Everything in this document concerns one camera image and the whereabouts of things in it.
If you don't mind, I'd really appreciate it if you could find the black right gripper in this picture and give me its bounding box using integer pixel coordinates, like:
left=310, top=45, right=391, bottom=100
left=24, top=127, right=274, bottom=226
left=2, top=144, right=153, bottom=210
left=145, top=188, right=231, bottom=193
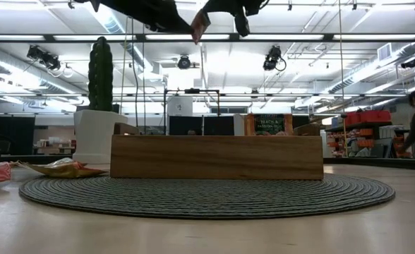
left=203, top=0, right=265, bottom=17

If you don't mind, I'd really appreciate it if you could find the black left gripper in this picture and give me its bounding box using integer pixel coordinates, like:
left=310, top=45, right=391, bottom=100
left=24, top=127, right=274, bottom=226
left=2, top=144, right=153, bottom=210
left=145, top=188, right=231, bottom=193
left=100, top=0, right=195, bottom=35

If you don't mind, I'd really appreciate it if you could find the round black ceiling spotlight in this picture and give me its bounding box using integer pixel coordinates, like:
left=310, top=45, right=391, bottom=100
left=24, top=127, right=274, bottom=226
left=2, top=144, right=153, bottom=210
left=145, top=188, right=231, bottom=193
left=177, top=54, right=192, bottom=71

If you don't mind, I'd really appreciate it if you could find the white box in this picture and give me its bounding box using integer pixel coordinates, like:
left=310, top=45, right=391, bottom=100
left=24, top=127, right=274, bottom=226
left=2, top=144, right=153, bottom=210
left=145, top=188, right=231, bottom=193
left=167, top=95, right=194, bottom=117

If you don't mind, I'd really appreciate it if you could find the green cactus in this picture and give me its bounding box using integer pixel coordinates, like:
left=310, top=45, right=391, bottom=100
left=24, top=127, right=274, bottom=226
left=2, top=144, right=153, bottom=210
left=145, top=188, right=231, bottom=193
left=88, top=36, right=114, bottom=112

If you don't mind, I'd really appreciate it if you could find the black monitor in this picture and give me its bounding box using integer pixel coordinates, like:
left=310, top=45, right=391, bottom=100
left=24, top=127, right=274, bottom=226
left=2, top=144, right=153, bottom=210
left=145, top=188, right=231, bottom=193
left=203, top=116, right=235, bottom=137
left=168, top=116, right=203, bottom=137

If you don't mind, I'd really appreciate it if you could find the thin vertical rod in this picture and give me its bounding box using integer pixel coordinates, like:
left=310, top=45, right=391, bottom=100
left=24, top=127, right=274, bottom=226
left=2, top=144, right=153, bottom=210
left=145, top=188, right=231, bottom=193
left=337, top=0, right=343, bottom=114

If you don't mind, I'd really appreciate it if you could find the wooden compartment tray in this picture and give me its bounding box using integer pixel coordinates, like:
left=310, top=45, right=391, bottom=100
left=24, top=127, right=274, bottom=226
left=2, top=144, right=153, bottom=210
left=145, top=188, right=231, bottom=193
left=110, top=122, right=324, bottom=181

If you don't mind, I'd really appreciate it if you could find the yellow pole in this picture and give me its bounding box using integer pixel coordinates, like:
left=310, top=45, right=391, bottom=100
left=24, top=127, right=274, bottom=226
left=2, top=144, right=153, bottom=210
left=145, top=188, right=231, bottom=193
left=339, top=112, right=349, bottom=158

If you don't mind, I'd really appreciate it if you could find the red storage bin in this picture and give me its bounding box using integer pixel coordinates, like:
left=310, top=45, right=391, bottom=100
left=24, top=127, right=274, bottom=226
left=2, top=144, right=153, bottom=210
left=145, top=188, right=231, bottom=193
left=344, top=110, right=392, bottom=125

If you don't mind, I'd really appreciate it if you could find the round grey woven placemat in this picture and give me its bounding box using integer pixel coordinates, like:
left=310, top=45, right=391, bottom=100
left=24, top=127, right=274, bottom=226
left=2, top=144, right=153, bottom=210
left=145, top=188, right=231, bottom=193
left=18, top=172, right=396, bottom=220

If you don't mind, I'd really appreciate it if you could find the storage shelf with boxes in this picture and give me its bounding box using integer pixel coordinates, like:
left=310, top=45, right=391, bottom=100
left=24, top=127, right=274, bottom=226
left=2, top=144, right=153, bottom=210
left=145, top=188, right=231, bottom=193
left=325, top=121, right=411, bottom=159

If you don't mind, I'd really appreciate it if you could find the black partition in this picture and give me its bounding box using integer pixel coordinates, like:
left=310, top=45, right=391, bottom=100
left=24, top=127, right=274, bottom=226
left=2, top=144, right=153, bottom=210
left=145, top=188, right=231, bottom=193
left=0, top=102, right=35, bottom=156

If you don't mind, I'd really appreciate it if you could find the black ceiling spotlight with cable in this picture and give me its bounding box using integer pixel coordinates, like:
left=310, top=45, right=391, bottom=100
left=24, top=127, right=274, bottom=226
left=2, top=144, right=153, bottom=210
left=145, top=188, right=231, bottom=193
left=263, top=44, right=288, bottom=72

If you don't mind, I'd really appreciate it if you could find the black background rig frame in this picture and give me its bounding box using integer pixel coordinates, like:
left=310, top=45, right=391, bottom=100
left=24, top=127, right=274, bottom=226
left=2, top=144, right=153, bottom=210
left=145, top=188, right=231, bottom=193
left=163, top=87, right=222, bottom=137

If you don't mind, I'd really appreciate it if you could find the hanging black cable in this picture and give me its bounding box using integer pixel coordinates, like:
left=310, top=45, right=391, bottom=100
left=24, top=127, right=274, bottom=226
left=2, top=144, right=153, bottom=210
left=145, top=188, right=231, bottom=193
left=131, top=16, right=140, bottom=128

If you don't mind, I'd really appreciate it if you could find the thin black ceiling rail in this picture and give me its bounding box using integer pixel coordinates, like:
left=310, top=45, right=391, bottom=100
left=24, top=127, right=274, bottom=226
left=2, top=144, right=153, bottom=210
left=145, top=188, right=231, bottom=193
left=0, top=92, right=415, bottom=99

